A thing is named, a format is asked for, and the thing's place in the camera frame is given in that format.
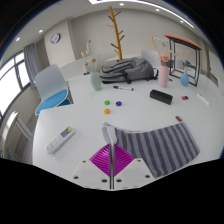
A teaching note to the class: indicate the white remote control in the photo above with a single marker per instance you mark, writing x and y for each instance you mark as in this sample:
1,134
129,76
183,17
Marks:
60,140

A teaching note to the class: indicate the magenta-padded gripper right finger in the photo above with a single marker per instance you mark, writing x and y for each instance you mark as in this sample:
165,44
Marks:
125,163

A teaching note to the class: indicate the green vase with dried stems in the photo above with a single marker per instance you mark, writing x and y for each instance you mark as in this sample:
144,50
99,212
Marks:
95,81

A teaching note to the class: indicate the grey backpack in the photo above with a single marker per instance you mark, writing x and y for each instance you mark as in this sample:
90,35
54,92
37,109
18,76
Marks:
130,70

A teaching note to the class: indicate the yellow wooden coat stand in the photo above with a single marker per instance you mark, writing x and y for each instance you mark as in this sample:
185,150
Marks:
117,36

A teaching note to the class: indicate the thin black pen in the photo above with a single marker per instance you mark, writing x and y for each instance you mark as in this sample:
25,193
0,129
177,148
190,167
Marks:
170,79

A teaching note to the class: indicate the white chair with blue seat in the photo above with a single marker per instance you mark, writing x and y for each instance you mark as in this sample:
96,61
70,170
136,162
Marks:
50,80

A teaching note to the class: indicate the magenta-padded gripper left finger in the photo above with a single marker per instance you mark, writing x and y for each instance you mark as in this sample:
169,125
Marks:
100,163

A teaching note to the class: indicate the green round magnet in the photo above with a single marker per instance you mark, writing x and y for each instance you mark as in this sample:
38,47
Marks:
107,102

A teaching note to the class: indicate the grey curtain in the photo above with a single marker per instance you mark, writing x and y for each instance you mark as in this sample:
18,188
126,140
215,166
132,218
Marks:
30,63

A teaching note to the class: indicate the black-frame orange-top side table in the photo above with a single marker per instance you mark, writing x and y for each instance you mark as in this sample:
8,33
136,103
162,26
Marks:
183,40

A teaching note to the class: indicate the round wall clock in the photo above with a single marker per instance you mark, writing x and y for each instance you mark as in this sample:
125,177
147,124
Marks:
55,38

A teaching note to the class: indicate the orange round magnet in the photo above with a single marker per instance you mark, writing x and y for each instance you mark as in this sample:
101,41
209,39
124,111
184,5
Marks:
106,111

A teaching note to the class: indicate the grey purple striped towel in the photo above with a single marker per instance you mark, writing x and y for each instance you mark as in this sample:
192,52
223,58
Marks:
160,146

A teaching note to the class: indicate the blue round magnet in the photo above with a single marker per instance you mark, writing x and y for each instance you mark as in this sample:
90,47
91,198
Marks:
186,97
118,103

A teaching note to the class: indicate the window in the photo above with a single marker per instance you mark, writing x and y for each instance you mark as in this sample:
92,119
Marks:
10,83

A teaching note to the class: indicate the white metal rack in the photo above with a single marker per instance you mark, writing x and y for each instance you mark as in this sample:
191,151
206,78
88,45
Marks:
13,123

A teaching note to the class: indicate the round ceiling spotlights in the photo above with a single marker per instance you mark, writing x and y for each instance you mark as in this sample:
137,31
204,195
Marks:
40,31

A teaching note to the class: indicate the blue vase with stems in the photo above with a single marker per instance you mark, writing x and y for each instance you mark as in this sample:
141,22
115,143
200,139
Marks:
184,79

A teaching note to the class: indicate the red round magnet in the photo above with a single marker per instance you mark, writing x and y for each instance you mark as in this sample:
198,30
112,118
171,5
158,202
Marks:
183,98

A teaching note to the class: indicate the white bar-shaped stick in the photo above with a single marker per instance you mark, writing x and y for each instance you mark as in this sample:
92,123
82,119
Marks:
202,99

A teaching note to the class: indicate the pink vase with flowers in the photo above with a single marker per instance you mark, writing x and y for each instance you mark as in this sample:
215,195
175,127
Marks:
163,77

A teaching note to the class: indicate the long ceiling strip light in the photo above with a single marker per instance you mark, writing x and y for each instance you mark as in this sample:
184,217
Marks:
96,1

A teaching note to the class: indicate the black rectangular box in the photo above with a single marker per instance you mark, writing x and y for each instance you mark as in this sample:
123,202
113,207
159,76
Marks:
161,96

